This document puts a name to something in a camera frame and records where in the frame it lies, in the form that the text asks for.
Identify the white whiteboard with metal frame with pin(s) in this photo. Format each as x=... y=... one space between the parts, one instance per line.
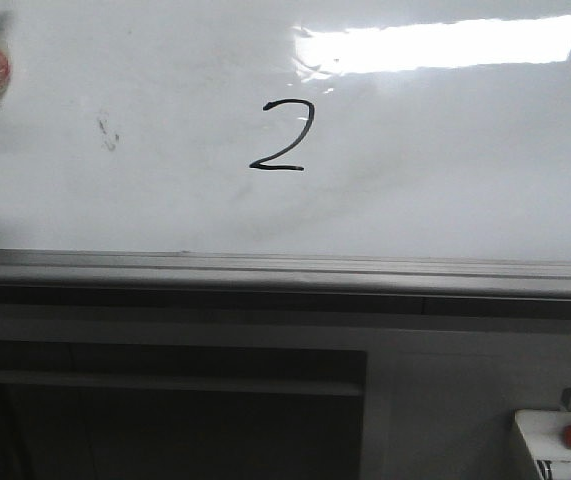
x=342 y=146

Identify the white control box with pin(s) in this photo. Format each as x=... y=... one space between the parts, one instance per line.
x=537 y=450

